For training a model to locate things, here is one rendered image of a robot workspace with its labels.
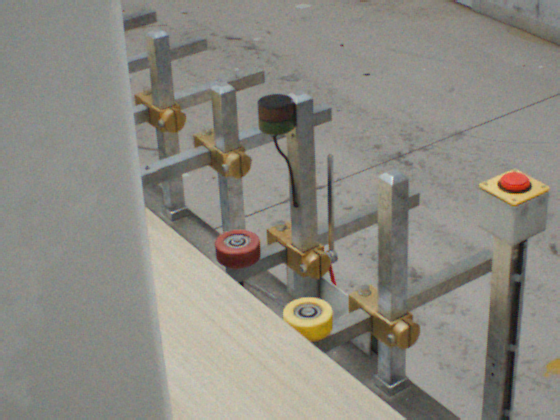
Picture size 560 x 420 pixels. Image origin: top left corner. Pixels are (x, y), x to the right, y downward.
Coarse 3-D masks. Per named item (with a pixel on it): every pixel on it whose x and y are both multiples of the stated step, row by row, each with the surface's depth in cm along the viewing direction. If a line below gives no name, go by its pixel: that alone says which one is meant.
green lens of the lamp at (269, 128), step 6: (258, 120) 191; (288, 120) 189; (258, 126) 192; (264, 126) 190; (270, 126) 189; (276, 126) 189; (282, 126) 189; (288, 126) 190; (264, 132) 190; (270, 132) 190; (276, 132) 189; (282, 132) 190; (288, 132) 190
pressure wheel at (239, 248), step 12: (216, 240) 203; (228, 240) 204; (240, 240) 203; (252, 240) 203; (216, 252) 203; (228, 252) 200; (240, 252) 200; (252, 252) 201; (228, 264) 201; (240, 264) 201; (252, 264) 202
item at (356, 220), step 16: (416, 192) 224; (368, 208) 220; (320, 224) 215; (336, 224) 215; (352, 224) 216; (368, 224) 219; (320, 240) 213; (336, 240) 216; (272, 256) 208; (240, 272) 204; (256, 272) 207
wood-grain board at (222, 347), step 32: (160, 224) 210; (160, 256) 201; (192, 256) 200; (160, 288) 192; (192, 288) 192; (224, 288) 191; (160, 320) 184; (192, 320) 184; (224, 320) 184; (256, 320) 183; (192, 352) 177; (224, 352) 176; (256, 352) 176; (288, 352) 176; (320, 352) 175; (192, 384) 170; (224, 384) 170; (256, 384) 169; (288, 384) 169; (320, 384) 169; (352, 384) 168; (192, 416) 164; (224, 416) 163; (256, 416) 163; (288, 416) 163; (320, 416) 162; (352, 416) 162; (384, 416) 162
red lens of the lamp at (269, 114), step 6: (264, 96) 192; (288, 96) 192; (258, 102) 190; (258, 108) 189; (264, 108) 188; (270, 108) 188; (276, 108) 188; (282, 108) 188; (288, 108) 188; (264, 114) 188; (270, 114) 188; (276, 114) 188; (282, 114) 188; (288, 114) 189; (270, 120) 189; (276, 120) 188; (282, 120) 189
